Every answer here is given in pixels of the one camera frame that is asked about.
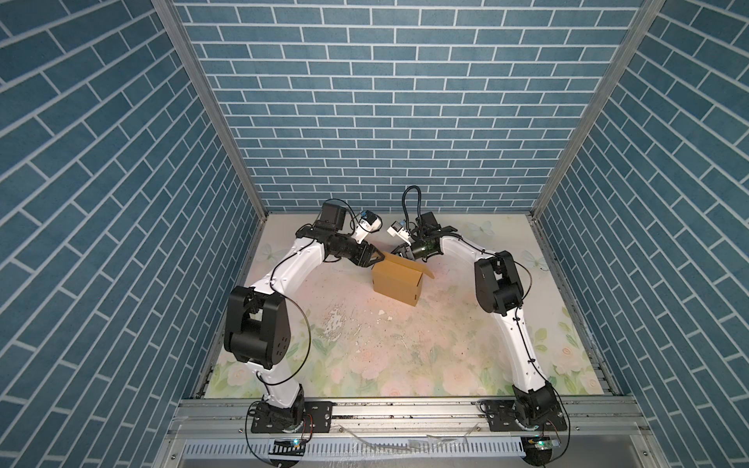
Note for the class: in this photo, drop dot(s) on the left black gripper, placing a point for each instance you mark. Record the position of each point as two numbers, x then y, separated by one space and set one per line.
363 253

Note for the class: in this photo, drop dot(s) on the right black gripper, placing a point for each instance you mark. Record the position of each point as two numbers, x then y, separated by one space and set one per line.
404 251

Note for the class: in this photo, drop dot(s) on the brown cardboard box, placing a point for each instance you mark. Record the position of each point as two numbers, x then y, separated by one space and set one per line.
400 279

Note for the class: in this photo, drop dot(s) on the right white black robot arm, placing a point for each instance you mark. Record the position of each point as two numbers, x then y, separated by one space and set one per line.
499 291

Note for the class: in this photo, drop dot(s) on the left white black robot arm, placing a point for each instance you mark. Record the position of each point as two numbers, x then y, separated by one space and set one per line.
257 327

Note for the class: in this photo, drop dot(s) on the left green circuit board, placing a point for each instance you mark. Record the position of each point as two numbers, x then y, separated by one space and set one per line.
295 447

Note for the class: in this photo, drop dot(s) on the green circuit board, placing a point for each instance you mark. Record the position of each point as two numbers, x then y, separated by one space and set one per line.
295 447
544 445

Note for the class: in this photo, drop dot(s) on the right green circuit board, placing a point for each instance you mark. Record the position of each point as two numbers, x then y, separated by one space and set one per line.
544 445

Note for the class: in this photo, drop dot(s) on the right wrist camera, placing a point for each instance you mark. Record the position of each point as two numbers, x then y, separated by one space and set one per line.
401 231

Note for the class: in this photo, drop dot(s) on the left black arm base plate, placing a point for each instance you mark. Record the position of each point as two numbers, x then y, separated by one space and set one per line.
267 419

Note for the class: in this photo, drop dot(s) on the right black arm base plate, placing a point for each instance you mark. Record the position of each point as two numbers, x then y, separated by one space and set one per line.
507 415

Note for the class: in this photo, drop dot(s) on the white slotted cable duct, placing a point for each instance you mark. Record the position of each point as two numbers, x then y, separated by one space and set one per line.
336 449

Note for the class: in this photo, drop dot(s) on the aluminium mounting rail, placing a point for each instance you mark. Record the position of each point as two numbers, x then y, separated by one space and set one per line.
434 416

